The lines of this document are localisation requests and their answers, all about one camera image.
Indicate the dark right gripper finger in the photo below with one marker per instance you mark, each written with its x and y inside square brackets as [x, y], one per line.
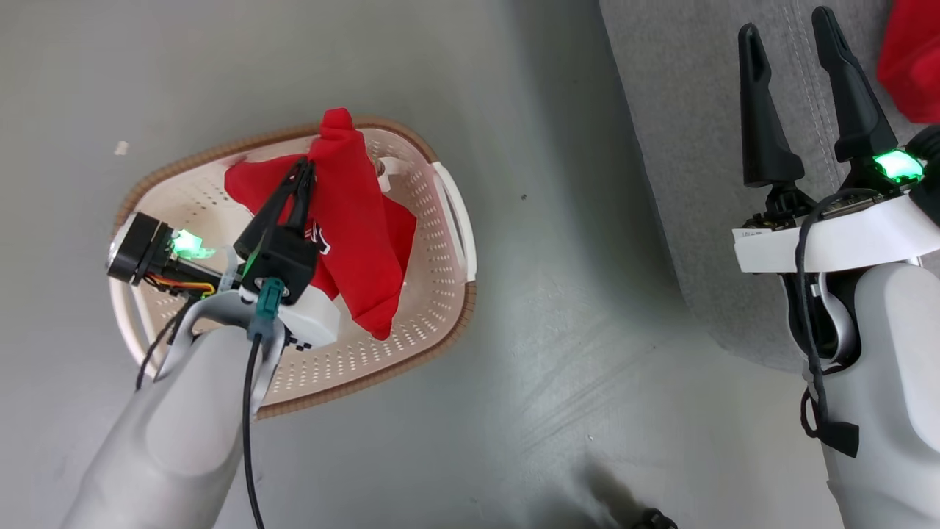
[852, 95]
[764, 125]

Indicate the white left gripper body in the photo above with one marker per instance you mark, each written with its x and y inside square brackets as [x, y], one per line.
[316, 319]

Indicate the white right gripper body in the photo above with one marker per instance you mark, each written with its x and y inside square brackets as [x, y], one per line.
[837, 239]

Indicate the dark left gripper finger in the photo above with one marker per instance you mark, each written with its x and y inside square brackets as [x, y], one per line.
[272, 213]
[302, 202]

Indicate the red jersey with number print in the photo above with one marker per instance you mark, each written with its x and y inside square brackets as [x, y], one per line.
[352, 220]

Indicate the plain red garment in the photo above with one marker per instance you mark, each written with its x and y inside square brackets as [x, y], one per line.
[914, 59]

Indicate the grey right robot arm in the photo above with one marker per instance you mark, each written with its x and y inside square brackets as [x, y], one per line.
[888, 382]

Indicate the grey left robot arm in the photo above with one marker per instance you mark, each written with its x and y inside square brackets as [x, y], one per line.
[176, 433]

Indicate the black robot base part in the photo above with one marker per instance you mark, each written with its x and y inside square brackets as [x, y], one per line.
[652, 520]

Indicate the grey fabric sofa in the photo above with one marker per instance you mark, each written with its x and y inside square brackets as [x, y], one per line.
[690, 184]

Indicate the cream perforated laundry basket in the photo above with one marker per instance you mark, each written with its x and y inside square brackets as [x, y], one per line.
[433, 294]

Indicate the small white paper scrap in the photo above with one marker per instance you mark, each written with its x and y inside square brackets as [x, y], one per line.
[121, 148]

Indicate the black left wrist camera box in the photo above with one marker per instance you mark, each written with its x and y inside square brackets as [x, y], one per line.
[283, 261]

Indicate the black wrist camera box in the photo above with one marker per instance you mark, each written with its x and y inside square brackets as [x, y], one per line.
[283, 261]
[929, 169]

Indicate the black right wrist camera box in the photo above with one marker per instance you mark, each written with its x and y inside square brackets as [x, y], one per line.
[929, 169]

